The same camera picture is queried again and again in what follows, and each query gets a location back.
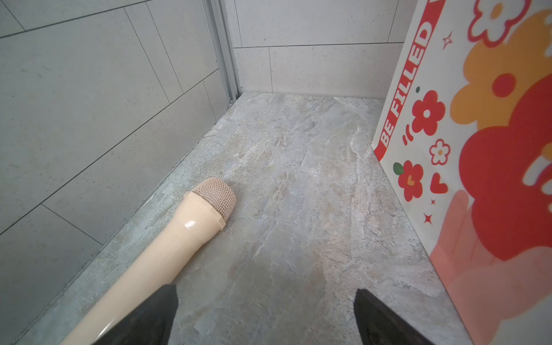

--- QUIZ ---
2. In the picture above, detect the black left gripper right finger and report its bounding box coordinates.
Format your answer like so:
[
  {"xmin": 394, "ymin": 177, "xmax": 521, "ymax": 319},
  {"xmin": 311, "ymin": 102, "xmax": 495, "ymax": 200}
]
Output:
[{"xmin": 353, "ymin": 289, "xmax": 433, "ymax": 345}]

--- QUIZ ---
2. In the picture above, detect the floral paper bag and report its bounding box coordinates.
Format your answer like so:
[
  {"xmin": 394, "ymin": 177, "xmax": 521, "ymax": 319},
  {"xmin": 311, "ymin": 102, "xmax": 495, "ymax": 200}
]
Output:
[{"xmin": 372, "ymin": 1, "xmax": 551, "ymax": 344}]

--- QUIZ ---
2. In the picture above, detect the beige toy microphone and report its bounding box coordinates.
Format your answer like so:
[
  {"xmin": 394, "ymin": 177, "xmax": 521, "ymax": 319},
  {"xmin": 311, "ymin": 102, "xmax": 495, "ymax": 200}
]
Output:
[{"xmin": 63, "ymin": 178, "xmax": 237, "ymax": 344}]

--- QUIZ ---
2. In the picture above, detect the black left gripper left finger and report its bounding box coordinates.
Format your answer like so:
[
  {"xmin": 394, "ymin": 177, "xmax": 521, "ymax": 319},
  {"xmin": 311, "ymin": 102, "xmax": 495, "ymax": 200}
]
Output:
[{"xmin": 93, "ymin": 284, "xmax": 179, "ymax": 345}]

